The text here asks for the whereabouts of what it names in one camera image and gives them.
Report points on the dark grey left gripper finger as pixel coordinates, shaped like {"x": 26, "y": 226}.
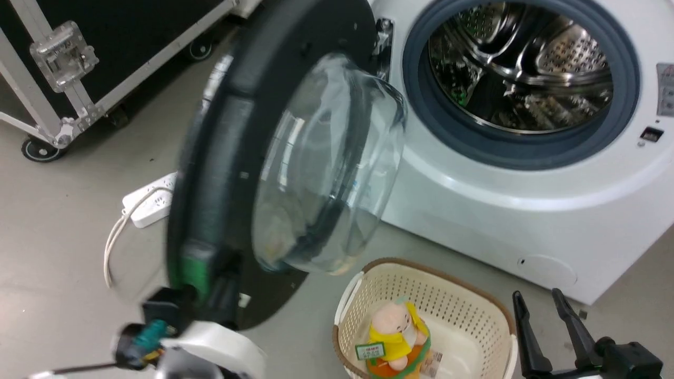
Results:
{"x": 225, "y": 292}

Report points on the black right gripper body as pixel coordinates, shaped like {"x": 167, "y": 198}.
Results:
{"x": 626, "y": 360}

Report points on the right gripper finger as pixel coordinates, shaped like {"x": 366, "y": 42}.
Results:
{"x": 529, "y": 337}
{"x": 576, "y": 326}

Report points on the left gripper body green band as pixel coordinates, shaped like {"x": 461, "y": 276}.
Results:
{"x": 196, "y": 273}

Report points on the black round door glass bowl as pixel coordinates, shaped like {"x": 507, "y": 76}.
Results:
{"x": 316, "y": 158}

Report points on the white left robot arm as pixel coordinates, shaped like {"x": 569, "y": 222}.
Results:
{"x": 210, "y": 350}

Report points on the white front-load washing machine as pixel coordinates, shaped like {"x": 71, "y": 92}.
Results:
{"x": 526, "y": 210}

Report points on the grey rubber door gasket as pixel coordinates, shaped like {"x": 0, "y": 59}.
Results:
{"x": 421, "y": 105}

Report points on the metal door hinge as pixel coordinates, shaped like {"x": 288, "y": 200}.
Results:
{"x": 384, "y": 45}

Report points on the cream perforated plastic laundry basket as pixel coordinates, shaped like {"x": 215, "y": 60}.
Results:
{"x": 474, "y": 326}

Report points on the round white filter cover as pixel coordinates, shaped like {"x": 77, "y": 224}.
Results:
{"x": 547, "y": 269}

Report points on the plush doll yellow shirt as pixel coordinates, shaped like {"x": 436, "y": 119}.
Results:
{"x": 395, "y": 337}

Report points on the black caster wheel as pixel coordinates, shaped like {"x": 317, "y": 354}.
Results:
{"x": 200, "y": 50}
{"x": 40, "y": 150}
{"x": 119, "y": 117}

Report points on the grey washer panel label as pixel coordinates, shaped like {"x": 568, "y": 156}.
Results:
{"x": 666, "y": 89}

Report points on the black flight case aluminium edges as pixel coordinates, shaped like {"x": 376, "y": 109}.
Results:
{"x": 105, "y": 37}

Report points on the silver butterfly latch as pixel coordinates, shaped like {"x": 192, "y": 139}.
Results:
{"x": 63, "y": 55}

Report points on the stainless steel washer drum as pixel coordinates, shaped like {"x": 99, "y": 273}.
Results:
{"x": 521, "y": 63}

